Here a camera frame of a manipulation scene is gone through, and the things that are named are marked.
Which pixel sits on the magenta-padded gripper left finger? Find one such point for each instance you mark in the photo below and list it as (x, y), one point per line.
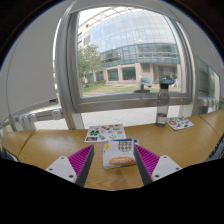
(61, 167)

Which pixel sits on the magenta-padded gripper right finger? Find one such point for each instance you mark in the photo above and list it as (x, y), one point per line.
(165, 167)

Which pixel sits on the small colourful sticker sheet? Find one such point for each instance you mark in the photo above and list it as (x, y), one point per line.
(180, 123)

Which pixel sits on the large colourful sticker sheet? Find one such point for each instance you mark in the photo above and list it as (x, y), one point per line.
(105, 132)

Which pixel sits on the clear water bottle black cap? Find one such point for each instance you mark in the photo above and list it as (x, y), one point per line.
(162, 106)

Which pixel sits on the green tree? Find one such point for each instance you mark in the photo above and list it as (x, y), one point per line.
(88, 61)

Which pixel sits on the glass-fronted building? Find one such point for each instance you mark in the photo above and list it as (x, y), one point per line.
(140, 40)

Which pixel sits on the white power socket rail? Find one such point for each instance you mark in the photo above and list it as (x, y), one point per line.
(210, 102)
(36, 116)

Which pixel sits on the grey window frame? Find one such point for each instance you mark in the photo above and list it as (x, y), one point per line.
(133, 101)

